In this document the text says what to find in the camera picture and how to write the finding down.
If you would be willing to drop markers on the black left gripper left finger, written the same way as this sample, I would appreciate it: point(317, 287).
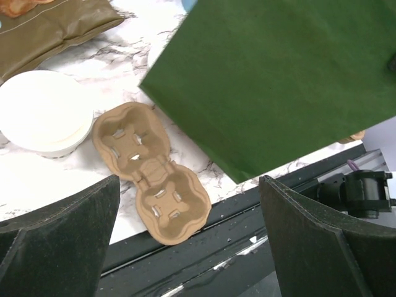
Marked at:
point(60, 249)

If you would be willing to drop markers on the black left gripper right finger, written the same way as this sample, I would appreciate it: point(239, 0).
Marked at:
point(318, 251)

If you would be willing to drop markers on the single brown cup carrier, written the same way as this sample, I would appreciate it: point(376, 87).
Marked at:
point(170, 199)

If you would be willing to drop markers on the white plastic lid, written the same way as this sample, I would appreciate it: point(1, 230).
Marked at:
point(45, 112)

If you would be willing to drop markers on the green paper bag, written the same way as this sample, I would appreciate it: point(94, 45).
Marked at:
point(258, 84)

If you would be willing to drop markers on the brown cardboard cup carrier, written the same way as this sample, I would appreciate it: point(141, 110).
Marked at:
point(354, 137)

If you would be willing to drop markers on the brown snack bag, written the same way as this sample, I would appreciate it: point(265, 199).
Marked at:
point(34, 31)

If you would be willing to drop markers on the light blue cup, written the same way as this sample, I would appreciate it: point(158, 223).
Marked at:
point(188, 5)

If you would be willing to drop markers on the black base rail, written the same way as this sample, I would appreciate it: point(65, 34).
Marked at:
point(231, 255)

